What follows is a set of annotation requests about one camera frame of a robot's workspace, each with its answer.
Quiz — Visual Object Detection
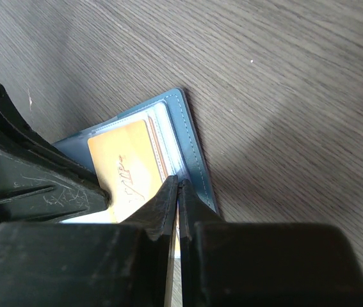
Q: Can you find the blue leather card holder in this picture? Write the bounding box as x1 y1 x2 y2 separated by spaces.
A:
55 88 218 223

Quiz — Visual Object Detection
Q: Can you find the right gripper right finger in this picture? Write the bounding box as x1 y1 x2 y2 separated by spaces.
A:
178 180 363 306

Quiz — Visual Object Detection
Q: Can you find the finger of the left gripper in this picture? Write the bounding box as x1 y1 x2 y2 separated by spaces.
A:
0 84 109 224

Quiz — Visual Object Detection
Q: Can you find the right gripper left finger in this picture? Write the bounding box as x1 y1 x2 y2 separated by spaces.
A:
0 176 178 306

